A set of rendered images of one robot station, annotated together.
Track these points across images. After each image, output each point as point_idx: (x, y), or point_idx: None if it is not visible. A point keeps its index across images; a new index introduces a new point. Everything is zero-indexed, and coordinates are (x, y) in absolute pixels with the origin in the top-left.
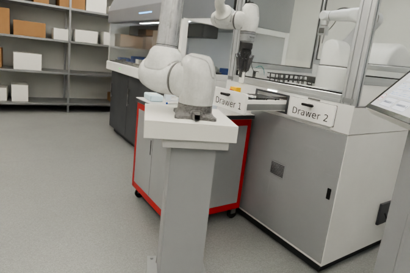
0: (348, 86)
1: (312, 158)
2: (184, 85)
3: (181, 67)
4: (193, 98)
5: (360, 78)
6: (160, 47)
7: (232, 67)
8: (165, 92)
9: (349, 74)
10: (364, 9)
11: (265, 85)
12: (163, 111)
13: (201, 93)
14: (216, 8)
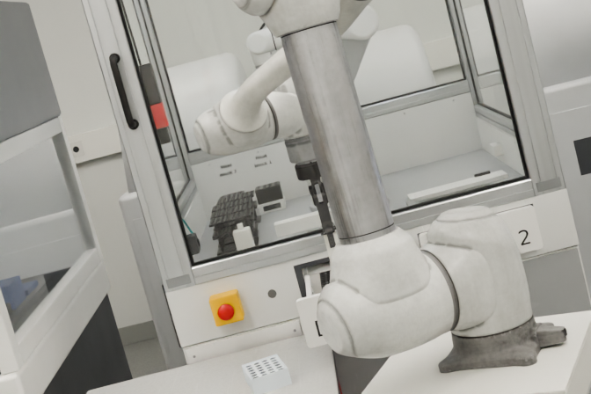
0: (537, 158)
1: None
2: (500, 287)
3: (474, 252)
4: (524, 303)
5: (553, 136)
6: (391, 237)
7: (175, 252)
8: (439, 335)
9: (527, 136)
10: (504, 13)
11: (321, 245)
12: (460, 382)
13: (527, 284)
14: (251, 105)
